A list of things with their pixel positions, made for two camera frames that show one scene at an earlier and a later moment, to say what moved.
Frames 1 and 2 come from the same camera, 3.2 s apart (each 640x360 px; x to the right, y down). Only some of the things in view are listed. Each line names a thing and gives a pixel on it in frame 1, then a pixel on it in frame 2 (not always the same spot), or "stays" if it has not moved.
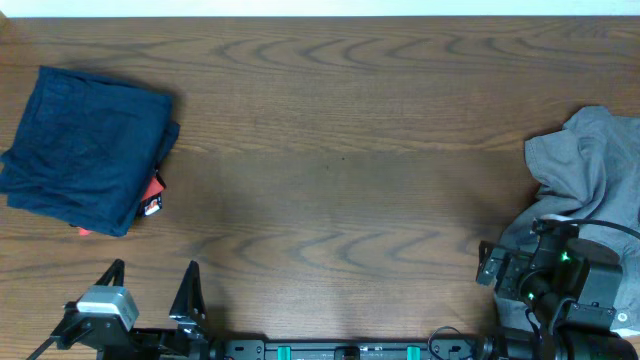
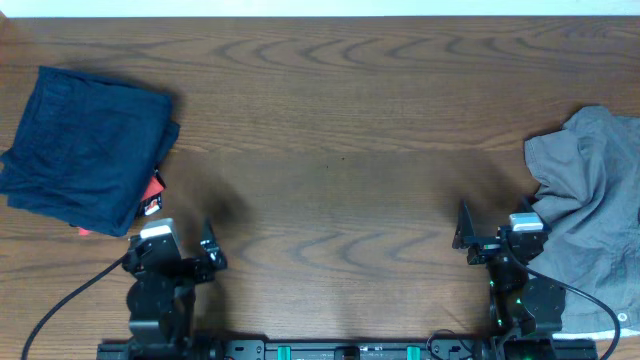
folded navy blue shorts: x=113 y=163 stays
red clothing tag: x=151 y=200 stays
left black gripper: x=191 y=315 to x=203 y=272
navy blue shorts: x=88 y=150 stays
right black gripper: x=518 y=261 to x=485 y=248
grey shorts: x=589 y=169 stays
